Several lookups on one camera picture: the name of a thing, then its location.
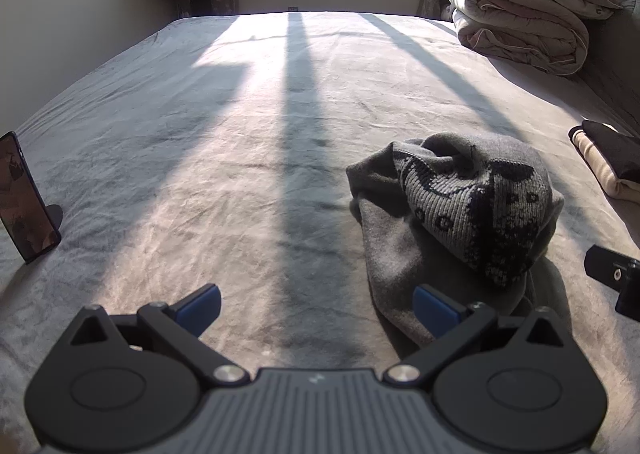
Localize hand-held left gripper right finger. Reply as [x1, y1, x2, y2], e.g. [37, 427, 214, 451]
[382, 283, 574, 388]

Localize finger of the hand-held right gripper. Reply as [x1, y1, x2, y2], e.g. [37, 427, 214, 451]
[584, 244, 640, 321]

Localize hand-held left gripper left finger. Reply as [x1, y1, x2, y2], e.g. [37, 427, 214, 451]
[67, 283, 252, 389]

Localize grey patterned knit sweater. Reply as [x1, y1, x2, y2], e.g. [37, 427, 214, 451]
[346, 131, 566, 350]

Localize folded black and beige clothes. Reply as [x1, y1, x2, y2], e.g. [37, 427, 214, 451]
[568, 127, 640, 200]

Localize black folded garment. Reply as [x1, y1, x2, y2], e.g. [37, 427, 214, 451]
[581, 119, 640, 182]

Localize black phone stand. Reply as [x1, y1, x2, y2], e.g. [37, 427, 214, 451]
[44, 203, 65, 237]

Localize bed with grey sheet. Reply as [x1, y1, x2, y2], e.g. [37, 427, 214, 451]
[0, 10, 640, 454]

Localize black smartphone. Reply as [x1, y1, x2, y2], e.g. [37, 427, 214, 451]
[0, 131, 62, 265]

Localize folded beige pink quilt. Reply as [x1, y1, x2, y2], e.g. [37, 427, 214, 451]
[442, 0, 591, 78]

